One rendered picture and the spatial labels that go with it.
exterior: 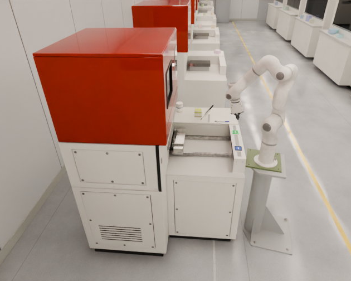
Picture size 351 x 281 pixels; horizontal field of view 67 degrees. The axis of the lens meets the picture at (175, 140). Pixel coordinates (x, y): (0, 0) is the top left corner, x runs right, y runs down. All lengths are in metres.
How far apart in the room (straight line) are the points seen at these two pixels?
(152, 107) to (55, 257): 1.80
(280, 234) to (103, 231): 1.66
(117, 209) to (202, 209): 0.72
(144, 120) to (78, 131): 0.46
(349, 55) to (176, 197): 5.12
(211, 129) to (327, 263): 1.56
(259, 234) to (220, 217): 0.55
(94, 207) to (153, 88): 1.13
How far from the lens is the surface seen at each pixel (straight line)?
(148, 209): 2.16
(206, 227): 2.56
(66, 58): 1.69
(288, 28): 10.67
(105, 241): 2.59
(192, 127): 2.60
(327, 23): 8.56
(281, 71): 1.95
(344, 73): 6.69
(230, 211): 2.41
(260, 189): 2.47
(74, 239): 2.95
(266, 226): 2.88
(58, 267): 2.82
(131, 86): 1.61
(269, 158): 2.29
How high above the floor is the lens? 2.19
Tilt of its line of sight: 32 degrees down
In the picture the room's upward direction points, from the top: 1 degrees counter-clockwise
